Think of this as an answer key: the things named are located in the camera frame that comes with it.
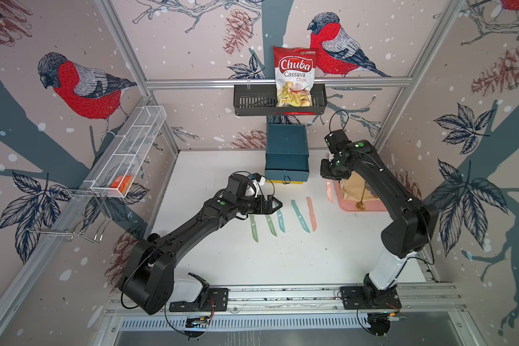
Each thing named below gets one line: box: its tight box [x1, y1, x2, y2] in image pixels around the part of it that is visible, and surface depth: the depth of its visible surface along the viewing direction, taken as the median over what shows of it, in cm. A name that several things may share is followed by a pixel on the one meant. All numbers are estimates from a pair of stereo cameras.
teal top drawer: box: [265, 152, 310, 182], surface depth 88 cm
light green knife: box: [249, 214, 259, 243], surface depth 93 cm
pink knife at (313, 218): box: [305, 196, 318, 233], surface depth 98 cm
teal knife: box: [276, 209, 286, 233], surface depth 94 cm
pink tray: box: [333, 179, 388, 212], surface depth 100 cm
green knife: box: [265, 214, 278, 238], surface depth 94 cm
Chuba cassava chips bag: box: [273, 46, 318, 108], surface depth 85 cm
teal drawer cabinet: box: [264, 123, 310, 182], surface depth 92 cm
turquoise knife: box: [291, 199, 311, 234], surface depth 97 cm
